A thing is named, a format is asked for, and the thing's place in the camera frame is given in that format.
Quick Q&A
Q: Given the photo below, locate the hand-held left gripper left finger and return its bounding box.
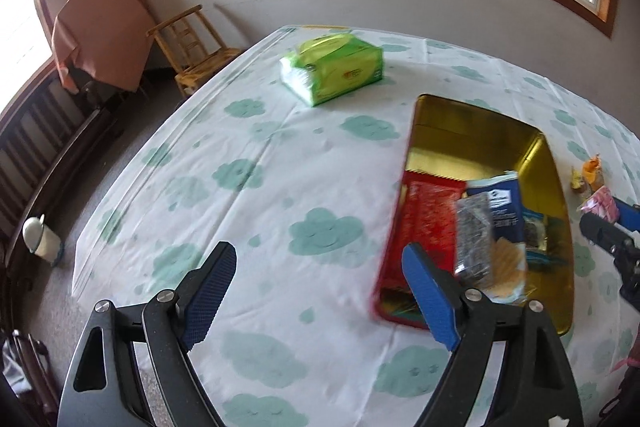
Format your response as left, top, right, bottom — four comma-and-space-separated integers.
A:
57, 241, 238, 427

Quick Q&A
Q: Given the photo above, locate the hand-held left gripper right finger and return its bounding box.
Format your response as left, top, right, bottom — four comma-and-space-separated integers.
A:
401, 242, 586, 427

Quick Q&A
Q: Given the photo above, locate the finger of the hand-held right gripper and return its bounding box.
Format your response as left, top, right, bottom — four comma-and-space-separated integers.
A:
580, 211, 639, 259
613, 197, 640, 234

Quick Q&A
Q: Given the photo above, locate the pink cube snack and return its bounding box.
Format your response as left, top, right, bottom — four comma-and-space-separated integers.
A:
579, 185, 618, 223

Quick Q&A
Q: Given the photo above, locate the blue candy packet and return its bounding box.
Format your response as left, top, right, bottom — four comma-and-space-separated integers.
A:
522, 209, 566, 265

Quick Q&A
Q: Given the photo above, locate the grey speckled snack packet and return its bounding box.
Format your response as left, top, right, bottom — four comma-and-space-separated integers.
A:
454, 194, 498, 283

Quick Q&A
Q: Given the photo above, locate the red snack packet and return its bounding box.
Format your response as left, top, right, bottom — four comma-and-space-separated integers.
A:
380, 169, 468, 323

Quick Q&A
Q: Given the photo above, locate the blue cracker packet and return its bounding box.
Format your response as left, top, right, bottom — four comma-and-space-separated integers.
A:
467, 171, 531, 303

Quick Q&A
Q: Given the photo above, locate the gold metal tray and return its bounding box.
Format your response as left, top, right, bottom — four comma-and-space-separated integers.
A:
372, 94, 576, 338

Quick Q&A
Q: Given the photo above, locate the orange snack packet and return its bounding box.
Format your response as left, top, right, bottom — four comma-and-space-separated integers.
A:
580, 155, 606, 190

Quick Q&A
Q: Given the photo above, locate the cloud print tablecloth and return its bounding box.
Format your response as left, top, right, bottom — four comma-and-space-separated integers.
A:
71, 24, 640, 427

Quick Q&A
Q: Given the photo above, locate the white lidded bucket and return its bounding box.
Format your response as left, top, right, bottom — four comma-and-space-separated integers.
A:
21, 214, 66, 267

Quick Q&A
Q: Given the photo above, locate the dark red wooden furniture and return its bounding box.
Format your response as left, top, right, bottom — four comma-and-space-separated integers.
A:
0, 329, 61, 427

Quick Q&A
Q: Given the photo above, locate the dark wooden bench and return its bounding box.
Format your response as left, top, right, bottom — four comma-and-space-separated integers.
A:
0, 57, 126, 258

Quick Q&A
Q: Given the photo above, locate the green tissue pack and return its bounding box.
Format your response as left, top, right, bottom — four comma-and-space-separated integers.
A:
279, 33, 385, 108

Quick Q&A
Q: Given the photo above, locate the small wooden chair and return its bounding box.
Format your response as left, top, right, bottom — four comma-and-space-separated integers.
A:
146, 5, 246, 96

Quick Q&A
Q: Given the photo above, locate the orange covered folded table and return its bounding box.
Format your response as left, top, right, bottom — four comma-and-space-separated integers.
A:
50, 0, 151, 95

